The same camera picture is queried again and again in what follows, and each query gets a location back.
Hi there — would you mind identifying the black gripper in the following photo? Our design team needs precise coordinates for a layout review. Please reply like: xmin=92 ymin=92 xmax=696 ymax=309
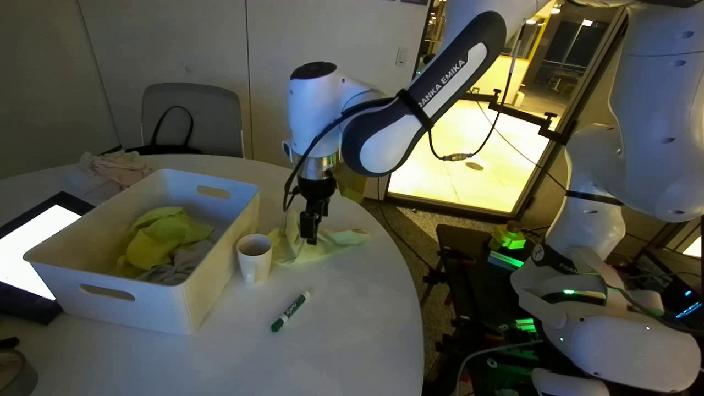
xmin=296 ymin=171 xmax=338 ymax=246

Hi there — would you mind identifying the light green towel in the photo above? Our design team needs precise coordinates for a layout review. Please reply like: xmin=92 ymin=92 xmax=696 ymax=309
xmin=269 ymin=206 xmax=373 ymax=269

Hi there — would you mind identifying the green Expo marker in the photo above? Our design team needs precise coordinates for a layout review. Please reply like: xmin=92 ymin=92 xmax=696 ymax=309
xmin=269 ymin=289 xmax=314 ymax=334

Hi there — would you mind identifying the bright yellow towel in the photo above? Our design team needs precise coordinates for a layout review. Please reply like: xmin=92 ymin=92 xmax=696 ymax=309
xmin=122 ymin=204 xmax=219 ymax=273

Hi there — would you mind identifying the white plastic basket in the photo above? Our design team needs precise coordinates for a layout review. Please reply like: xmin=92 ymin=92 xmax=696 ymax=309
xmin=22 ymin=168 xmax=261 ymax=338

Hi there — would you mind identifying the white ceramic mug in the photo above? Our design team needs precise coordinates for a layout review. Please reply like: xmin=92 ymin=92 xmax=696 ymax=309
xmin=233 ymin=232 xmax=275 ymax=287

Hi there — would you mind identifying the grey chair with bag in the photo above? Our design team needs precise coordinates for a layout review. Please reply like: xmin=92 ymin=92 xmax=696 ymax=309
xmin=139 ymin=81 xmax=246 ymax=158

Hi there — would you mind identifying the black robot cart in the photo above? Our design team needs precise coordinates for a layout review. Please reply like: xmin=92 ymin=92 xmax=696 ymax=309
xmin=425 ymin=218 xmax=562 ymax=396

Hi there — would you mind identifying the pink crumpled cloth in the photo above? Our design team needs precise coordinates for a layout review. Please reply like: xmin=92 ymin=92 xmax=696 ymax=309
xmin=74 ymin=150 xmax=158 ymax=198

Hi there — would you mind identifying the tablet with lit screen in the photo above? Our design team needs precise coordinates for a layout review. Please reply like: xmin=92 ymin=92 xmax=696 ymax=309
xmin=0 ymin=191 xmax=96 ymax=325

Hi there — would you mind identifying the yellow wrist mount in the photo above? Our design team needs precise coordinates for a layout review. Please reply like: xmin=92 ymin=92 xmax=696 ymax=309
xmin=335 ymin=165 xmax=370 ymax=204

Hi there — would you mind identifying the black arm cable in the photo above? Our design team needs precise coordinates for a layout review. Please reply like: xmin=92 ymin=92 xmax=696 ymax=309
xmin=422 ymin=42 xmax=524 ymax=165

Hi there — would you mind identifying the black bag strap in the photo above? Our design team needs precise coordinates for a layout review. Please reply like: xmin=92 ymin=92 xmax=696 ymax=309
xmin=148 ymin=103 xmax=199 ymax=154

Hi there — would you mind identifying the black camera clamp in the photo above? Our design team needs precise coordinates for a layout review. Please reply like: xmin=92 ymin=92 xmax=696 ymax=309
xmin=468 ymin=86 xmax=582 ymax=150

